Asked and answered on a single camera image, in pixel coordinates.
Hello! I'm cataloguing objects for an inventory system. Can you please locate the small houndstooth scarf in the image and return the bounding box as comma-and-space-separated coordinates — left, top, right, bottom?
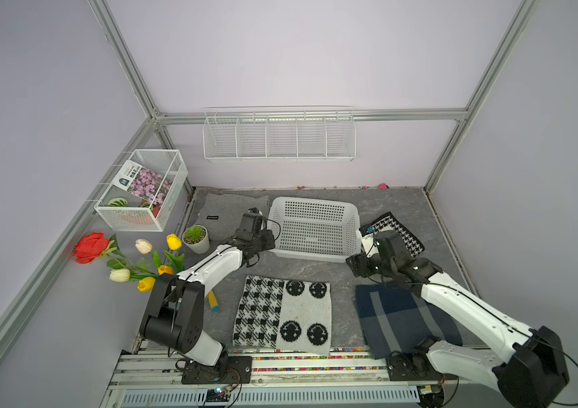
359, 212, 425, 258

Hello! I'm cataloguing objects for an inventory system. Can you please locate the navy blue striped scarf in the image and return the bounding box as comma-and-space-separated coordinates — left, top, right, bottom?
354, 285, 463, 359

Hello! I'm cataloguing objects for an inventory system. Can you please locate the white plastic perforated basket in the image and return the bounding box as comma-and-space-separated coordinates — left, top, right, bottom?
268, 197, 361, 263

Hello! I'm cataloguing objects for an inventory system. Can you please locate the black white patterned scarf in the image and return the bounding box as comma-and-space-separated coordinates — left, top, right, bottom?
233, 275, 332, 356

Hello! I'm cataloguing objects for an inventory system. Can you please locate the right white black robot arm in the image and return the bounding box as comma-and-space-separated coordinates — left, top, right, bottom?
346, 231, 569, 407

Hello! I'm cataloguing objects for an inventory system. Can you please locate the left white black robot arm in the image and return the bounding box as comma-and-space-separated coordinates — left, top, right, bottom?
139, 208, 275, 368

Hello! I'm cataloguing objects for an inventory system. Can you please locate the grey folded scarf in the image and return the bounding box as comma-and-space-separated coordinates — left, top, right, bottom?
195, 193, 270, 241

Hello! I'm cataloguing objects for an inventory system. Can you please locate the small potted green plant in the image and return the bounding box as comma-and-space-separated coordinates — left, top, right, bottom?
182, 224, 210, 254

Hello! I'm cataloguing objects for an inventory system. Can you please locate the flower seed packet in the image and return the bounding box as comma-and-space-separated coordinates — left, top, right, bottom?
111, 160, 172, 206

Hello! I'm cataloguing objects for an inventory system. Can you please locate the artificial tulip bouquet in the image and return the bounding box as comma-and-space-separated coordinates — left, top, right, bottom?
101, 234, 185, 292

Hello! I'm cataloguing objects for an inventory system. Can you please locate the red artificial rose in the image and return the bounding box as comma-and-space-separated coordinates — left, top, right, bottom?
72, 232, 110, 265

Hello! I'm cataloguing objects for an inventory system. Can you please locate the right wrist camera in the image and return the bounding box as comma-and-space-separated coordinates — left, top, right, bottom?
360, 226, 377, 258

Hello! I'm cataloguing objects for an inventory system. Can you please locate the white wire wall shelf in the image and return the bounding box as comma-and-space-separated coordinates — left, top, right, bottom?
202, 109, 357, 162

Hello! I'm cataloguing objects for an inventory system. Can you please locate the white wire side basket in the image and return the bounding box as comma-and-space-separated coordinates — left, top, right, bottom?
94, 149, 188, 232

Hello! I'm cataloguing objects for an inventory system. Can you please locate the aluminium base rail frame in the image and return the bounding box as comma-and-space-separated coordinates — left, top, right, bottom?
100, 348, 508, 407

